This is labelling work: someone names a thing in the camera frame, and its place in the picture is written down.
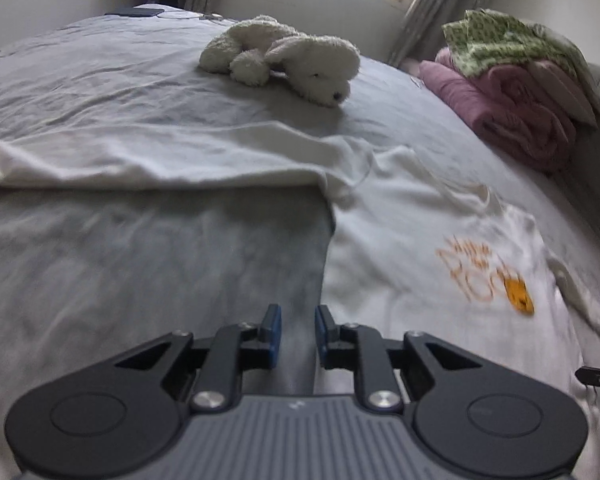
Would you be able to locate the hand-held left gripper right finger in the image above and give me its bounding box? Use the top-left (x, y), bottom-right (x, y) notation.
top-left (314, 304), bottom-right (486, 414)

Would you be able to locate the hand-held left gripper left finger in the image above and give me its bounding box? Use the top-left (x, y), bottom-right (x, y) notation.
top-left (112, 304), bottom-right (283, 414)

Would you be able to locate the white printed sweatshirt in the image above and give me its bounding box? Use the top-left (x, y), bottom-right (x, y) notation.
top-left (0, 122), bottom-right (600, 480)

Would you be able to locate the white plush dog toy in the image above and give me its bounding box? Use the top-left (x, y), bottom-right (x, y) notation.
top-left (198, 15), bottom-right (362, 108)

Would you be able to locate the pink folded quilt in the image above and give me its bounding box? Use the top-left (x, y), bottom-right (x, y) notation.
top-left (400, 47), bottom-right (578, 173)

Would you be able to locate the bed with grey sheet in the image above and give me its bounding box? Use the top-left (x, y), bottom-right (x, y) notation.
top-left (0, 2), bottom-right (600, 480)

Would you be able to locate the pale folded duvet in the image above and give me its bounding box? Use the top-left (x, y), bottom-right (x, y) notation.
top-left (527, 22), bottom-right (600, 128)

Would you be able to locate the green patterned blanket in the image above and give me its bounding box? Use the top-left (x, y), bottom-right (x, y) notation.
top-left (441, 8), bottom-right (588, 81)

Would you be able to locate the dark tablet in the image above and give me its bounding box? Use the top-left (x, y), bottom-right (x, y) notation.
top-left (104, 6), bottom-right (167, 18)

